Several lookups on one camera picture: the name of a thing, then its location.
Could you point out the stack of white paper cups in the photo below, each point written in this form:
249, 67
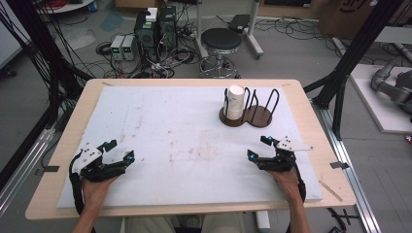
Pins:
234, 100

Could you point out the grey bench power supply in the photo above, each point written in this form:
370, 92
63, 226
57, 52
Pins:
129, 48
117, 48

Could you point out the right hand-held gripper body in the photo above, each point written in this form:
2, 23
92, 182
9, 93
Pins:
279, 163

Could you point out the small white box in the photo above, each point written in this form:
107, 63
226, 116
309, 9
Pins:
151, 14

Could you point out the person's leg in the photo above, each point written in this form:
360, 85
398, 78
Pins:
152, 224
223, 223

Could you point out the black tape piece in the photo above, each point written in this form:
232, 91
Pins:
339, 165
48, 169

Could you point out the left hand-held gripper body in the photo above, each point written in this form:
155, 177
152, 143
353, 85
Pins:
86, 158

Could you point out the thin wooden stick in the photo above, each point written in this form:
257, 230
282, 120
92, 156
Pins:
330, 191

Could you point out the person's right leg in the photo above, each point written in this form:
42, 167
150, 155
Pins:
223, 223

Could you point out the aluminium rail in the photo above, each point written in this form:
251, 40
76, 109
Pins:
343, 152
22, 168

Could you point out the white platform board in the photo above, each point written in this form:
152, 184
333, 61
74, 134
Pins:
372, 103

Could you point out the person's left leg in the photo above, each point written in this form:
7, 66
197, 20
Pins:
152, 224

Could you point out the person's right hand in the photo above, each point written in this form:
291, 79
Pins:
288, 184

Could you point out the wooden cup rack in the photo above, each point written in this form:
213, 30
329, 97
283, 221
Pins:
257, 118

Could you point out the light wooden table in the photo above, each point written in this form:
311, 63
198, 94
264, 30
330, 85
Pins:
327, 136

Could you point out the white table leg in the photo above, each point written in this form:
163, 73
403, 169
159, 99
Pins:
263, 221

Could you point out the black metal frame post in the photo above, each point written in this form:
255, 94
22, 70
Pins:
356, 48
39, 48

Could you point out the black computer tower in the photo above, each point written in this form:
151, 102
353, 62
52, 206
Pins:
145, 35
167, 27

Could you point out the white foam mat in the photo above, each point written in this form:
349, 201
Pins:
181, 149

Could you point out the brown cardboard box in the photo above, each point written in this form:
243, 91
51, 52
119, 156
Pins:
350, 16

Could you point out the black flat device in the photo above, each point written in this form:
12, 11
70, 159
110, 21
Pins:
239, 22

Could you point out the black round stool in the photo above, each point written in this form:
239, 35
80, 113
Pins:
221, 39

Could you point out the person's left hand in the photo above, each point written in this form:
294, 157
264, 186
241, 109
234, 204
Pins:
95, 192

